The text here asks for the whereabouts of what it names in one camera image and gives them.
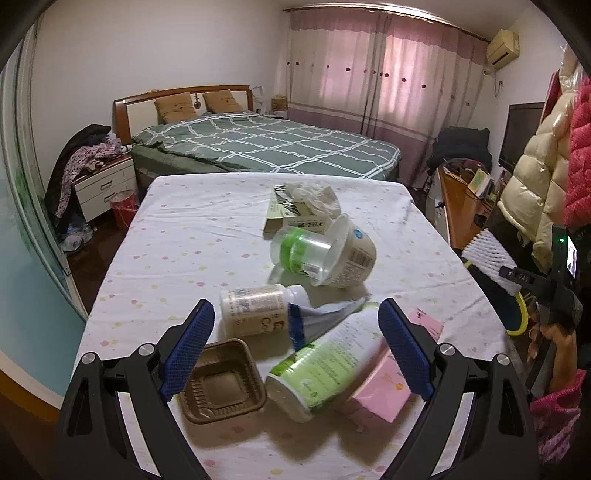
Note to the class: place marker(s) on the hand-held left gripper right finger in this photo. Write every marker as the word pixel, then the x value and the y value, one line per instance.
pixel 404 346

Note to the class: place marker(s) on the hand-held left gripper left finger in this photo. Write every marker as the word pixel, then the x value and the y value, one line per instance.
pixel 189 341

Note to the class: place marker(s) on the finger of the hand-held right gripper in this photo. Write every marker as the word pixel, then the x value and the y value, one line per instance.
pixel 519 278

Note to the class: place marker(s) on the teal bin with yellow rim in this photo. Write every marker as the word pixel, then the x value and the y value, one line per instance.
pixel 522 314

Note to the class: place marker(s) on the pink paper box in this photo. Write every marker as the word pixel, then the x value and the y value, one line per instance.
pixel 378 392

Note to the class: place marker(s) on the brown plastic food tray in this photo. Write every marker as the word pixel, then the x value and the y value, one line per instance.
pixel 217 387

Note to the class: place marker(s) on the white pill bottle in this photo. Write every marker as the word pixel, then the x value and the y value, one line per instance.
pixel 249 309

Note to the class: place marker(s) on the blue and white wrapper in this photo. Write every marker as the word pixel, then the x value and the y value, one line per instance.
pixel 318 323

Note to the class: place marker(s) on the green and white bottle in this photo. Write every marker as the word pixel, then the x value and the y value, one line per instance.
pixel 314 369

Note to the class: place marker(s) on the cream yogurt tub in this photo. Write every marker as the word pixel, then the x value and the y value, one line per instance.
pixel 358 258

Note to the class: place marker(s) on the clear cup with green label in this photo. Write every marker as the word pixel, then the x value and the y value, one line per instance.
pixel 300 249

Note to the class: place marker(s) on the person's right forearm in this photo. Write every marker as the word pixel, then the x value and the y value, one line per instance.
pixel 556 415

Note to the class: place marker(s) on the person's right hand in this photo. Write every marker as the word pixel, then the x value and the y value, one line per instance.
pixel 551 344

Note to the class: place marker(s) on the pink paper note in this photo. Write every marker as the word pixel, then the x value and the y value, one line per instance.
pixel 427 325

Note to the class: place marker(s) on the white bristle brush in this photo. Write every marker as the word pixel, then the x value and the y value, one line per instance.
pixel 489 251

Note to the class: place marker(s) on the wooden bench top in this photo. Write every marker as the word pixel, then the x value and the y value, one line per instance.
pixel 461 207

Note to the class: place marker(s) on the white dotted tablecloth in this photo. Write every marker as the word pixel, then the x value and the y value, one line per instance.
pixel 184 240

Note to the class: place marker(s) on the books on cabinet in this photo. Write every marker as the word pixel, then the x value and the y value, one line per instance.
pixel 479 183

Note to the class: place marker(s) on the cream puffer jacket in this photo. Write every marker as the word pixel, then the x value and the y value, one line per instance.
pixel 540 175

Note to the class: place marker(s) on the pink dotted jacket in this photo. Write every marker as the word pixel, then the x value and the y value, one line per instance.
pixel 581 161

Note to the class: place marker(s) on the black television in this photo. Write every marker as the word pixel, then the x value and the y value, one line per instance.
pixel 521 134

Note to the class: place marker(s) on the dark clothes pile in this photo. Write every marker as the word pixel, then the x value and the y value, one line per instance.
pixel 461 145

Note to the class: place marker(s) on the red bucket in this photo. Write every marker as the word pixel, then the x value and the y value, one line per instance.
pixel 123 210

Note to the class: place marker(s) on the green and white carton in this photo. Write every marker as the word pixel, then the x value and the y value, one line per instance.
pixel 277 217

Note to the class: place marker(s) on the crumpled clear plastic bag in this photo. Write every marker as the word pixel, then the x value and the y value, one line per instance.
pixel 314 198

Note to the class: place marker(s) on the white nightstand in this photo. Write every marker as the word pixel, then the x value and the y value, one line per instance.
pixel 106 184

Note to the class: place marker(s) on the sliding glass door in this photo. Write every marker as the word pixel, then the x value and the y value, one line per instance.
pixel 27 258

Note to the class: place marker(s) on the purple floral cloth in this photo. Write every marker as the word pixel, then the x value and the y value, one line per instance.
pixel 85 159

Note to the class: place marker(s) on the green checked duvet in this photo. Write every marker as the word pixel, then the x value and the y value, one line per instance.
pixel 277 143

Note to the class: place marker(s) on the dark jacket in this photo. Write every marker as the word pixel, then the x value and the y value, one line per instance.
pixel 69 152

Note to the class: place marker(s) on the beige air conditioner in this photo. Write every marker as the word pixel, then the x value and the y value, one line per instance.
pixel 502 48

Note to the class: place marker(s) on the pink and white curtain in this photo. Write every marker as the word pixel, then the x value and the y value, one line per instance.
pixel 415 69

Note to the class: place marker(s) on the brown pillow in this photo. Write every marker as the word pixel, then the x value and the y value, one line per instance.
pixel 175 107
pixel 222 101

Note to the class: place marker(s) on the wooden bed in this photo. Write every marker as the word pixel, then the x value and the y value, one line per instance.
pixel 138 99

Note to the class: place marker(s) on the small wicker basket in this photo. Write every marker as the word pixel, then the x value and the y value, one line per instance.
pixel 279 104

